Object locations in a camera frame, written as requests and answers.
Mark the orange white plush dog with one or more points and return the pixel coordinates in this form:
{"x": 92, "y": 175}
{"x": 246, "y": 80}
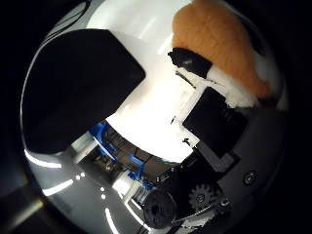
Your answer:
{"x": 221, "y": 45}

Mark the blue chair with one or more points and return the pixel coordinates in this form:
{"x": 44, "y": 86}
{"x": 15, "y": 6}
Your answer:
{"x": 103, "y": 138}
{"x": 136, "y": 167}

